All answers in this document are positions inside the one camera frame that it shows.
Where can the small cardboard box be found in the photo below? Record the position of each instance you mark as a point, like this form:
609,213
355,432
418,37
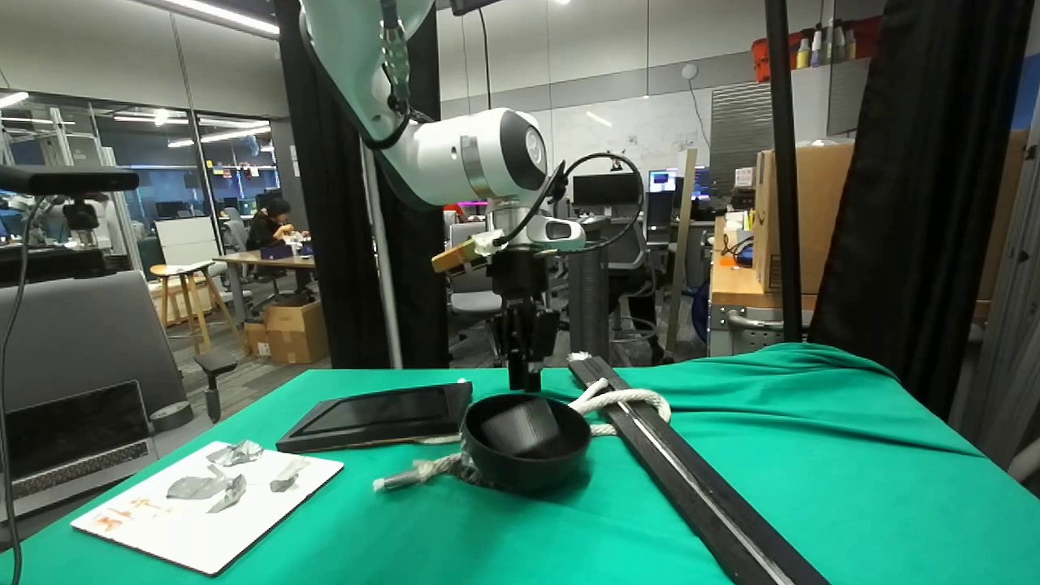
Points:
289,332

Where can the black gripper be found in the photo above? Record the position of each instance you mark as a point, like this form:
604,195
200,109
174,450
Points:
521,277

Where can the computer monitor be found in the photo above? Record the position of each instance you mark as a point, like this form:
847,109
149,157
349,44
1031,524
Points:
604,192
676,184

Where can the wooden top workbench cabinet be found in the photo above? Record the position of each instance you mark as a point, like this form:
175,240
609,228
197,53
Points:
734,287

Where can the seated person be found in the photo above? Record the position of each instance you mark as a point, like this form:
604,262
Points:
264,228

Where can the green tablecloth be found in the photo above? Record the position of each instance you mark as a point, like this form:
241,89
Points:
864,489

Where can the dark grey cylindrical post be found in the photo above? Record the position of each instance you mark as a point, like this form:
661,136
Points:
588,304

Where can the wooden stool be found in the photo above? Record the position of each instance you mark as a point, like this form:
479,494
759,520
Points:
181,282

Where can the black vertical pole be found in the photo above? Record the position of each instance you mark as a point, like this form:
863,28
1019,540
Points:
780,164

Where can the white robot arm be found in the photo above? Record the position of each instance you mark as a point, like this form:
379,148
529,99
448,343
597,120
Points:
464,157

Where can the shelf of bottles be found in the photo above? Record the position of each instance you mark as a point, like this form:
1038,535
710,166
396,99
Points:
815,49

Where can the black office chair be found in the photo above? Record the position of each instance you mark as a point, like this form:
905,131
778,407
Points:
474,312

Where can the long black bar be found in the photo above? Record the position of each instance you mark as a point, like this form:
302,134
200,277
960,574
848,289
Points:
702,499

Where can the white printed booklet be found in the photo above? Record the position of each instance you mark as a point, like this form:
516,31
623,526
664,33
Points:
207,505

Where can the large cardboard box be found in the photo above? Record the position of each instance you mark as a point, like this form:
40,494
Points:
824,204

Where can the grey laptop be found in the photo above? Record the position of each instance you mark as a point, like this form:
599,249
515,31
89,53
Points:
74,438

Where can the black rectangular tray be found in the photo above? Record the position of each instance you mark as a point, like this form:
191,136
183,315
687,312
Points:
379,414

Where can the small silver metal clip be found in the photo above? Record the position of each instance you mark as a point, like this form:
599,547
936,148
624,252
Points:
470,470

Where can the black bowl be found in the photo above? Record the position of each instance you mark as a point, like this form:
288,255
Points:
521,472

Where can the silver tape roll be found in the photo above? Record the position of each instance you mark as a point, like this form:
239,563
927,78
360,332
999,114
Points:
524,426

